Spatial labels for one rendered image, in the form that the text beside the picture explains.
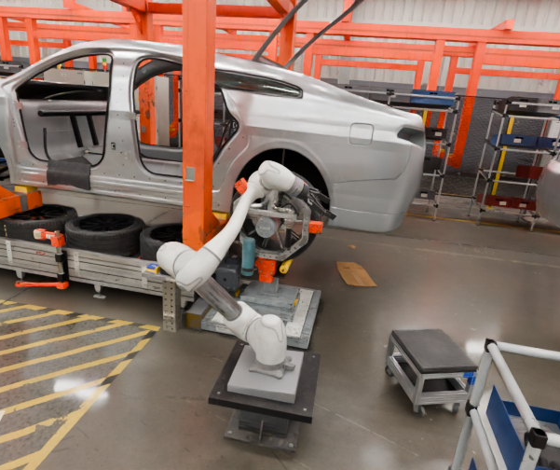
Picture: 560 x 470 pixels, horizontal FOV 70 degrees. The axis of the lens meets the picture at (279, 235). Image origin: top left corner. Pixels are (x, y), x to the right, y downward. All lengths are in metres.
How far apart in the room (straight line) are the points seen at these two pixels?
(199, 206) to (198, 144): 0.43
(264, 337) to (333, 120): 1.72
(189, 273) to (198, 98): 1.43
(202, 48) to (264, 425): 2.20
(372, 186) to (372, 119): 0.48
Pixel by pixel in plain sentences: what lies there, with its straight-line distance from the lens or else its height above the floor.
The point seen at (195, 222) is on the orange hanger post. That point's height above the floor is 0.80.
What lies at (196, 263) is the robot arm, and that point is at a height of 1.02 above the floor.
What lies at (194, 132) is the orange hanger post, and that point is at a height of 1.41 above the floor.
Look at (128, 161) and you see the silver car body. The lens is 3.68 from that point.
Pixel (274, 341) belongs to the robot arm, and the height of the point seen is 0.54.
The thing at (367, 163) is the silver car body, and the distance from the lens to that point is 3.07.
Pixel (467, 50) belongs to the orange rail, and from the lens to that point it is 11.40.
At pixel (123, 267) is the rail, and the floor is 0.32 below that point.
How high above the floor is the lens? 1.65
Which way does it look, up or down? 18 degrees down
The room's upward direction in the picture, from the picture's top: 5 degrees clockwise
